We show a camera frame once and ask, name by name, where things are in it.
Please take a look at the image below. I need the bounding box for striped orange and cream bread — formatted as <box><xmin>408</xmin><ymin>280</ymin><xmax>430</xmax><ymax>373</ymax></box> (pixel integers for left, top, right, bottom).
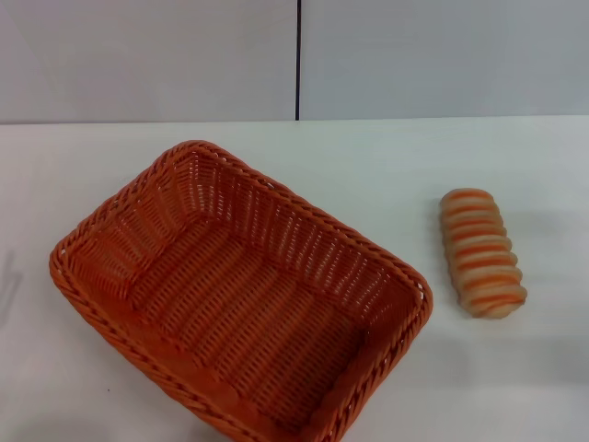
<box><xmin>439</xmin><ymin>187</ymin><xmax>528</xmax><ymax>320</ymax></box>

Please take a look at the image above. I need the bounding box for orange woven plastic basket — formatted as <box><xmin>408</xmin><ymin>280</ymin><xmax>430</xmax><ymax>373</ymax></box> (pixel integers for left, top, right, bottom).
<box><xmin>48</xmin><ymin>140</ymin><xmax>434</xmax><ymax>442</ymax></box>

